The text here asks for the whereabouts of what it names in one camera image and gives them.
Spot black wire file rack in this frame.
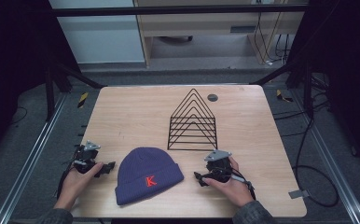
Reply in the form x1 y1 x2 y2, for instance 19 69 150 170
167 88 219 151

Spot bundle of hanging cables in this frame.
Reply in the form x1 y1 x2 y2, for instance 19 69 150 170
253 0 293 67

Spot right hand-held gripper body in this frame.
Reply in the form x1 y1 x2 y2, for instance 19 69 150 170
203 149 234 184

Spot person's right hand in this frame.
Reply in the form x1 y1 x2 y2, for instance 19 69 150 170
201 156 256 208

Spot grey tape strip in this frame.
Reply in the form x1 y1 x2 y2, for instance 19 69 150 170
287 189 311 201

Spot purple knit beanie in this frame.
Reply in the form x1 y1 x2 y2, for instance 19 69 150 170
115 147 185 206

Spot aluminium rail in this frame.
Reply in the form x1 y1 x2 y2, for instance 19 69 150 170
289 90 360 224
0 92 69 224

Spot person's left hand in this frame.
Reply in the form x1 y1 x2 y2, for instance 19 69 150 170
54 161 104 210

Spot black metal frame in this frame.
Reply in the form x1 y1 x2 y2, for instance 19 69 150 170
42 3 316 123

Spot black floor cable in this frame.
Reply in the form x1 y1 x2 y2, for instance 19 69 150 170
272 90 340 208

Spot right hand-held gripper cable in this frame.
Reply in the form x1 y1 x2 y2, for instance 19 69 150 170
229 173 257 201

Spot light wooden desk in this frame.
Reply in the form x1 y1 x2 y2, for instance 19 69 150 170
132 0 311 68

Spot white cabinet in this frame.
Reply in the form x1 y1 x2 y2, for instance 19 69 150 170
48 0 146 65

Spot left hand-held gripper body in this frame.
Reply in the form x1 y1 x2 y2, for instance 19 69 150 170
72 140 102 175

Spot yellow black hazard tape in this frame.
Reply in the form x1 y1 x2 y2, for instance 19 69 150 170
76 91 90 109
275 89 294 104

